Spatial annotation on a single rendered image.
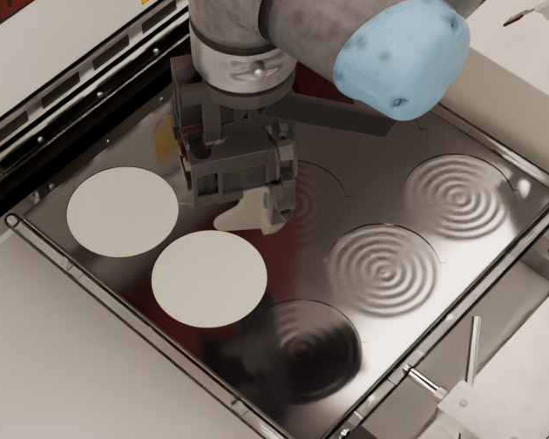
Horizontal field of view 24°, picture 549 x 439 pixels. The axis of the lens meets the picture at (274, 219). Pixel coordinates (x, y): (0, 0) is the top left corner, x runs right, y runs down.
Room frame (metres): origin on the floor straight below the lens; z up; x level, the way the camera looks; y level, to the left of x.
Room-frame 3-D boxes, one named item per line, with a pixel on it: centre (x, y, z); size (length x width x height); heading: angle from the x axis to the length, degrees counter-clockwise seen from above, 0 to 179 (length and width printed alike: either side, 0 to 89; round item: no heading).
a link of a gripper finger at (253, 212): (0.60, 0.02, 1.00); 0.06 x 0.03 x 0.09; 105
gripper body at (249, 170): (0.61, 0.03, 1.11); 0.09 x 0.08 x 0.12; 105
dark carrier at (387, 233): (0.68, -0.02, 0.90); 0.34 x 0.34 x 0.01; 48
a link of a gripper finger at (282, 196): (0.60, 0.00, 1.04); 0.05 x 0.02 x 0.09; 15
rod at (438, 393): (0.50, -0.13, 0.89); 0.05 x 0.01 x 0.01; 48
